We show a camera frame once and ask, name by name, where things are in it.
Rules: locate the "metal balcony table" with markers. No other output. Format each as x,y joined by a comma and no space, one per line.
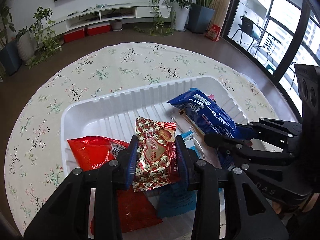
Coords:
270,36

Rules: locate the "red snack packet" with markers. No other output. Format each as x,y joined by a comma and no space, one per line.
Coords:
92,152

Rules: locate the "red storage box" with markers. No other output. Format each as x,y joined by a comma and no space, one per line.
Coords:
98,29
74,35

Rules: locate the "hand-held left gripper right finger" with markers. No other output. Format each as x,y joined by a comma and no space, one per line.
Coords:
182,160

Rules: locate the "long white snack packet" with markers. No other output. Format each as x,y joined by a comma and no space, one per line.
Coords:
207,152

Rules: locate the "dark blue snack packet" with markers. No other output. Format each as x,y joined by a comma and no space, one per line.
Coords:
207,115

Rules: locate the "pink snack packet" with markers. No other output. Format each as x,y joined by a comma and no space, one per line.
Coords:
212,97

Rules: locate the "light blue snack packet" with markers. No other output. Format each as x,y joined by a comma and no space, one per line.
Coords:
175,201

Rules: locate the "red gift bag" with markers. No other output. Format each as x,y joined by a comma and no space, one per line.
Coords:
213,32

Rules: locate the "green stool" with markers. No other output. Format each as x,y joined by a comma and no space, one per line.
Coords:
270,68

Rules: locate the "small grey flower pot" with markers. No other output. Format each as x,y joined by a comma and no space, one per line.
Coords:
116,25

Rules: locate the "plant in tall white pot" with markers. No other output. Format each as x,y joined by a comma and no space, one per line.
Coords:
180,17

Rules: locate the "black balcony chair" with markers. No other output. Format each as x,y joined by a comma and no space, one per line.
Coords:
246,23

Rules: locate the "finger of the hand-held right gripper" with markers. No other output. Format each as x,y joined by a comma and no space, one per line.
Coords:
255,127
215,140

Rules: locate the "white television cabinet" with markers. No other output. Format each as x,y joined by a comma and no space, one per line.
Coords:
147,11

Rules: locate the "black glass door frame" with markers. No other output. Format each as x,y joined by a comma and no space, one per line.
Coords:
292,42

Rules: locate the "heart print foil packet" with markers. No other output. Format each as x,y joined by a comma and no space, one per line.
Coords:
152,150

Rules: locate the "plant in ribbed grey pot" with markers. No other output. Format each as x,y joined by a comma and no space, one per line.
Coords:
25,47

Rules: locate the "pale blue object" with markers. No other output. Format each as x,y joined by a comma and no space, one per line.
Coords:
100,5

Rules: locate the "broad-leaf plant in blue-grey pot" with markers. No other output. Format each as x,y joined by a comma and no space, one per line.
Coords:
200,17

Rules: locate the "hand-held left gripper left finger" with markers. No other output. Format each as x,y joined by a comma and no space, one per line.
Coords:
132,162

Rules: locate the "person's right hand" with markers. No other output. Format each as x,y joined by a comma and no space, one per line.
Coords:
278,206

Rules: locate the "white plastic tray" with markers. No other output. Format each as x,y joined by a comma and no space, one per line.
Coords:
120,110

